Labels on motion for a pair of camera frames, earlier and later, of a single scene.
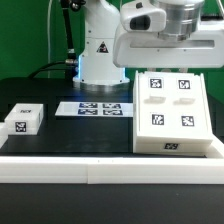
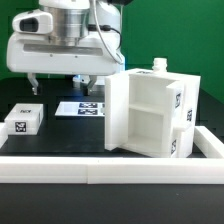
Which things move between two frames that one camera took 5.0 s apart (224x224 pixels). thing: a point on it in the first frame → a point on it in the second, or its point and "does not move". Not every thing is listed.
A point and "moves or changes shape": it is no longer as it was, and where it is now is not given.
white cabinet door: (190, 118) moves or changes shape
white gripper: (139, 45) → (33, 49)
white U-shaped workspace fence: (114, 170) does not move
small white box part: (25, 119) does not move
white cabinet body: (170, 114) moves or changes shape
